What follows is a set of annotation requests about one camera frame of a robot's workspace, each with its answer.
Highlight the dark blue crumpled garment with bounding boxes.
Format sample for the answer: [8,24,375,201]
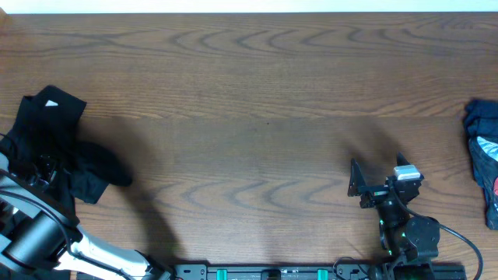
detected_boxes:
[463,99,497,230]

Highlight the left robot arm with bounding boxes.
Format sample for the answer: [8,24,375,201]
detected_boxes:
[1,154,177,280]

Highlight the black polo shirt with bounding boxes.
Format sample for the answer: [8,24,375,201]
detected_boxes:
[1,86,132,212]

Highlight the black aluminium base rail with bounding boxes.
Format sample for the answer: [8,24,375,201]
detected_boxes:
[173,262,467,280]

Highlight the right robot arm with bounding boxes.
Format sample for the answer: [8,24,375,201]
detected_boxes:
[347,154,440,280]

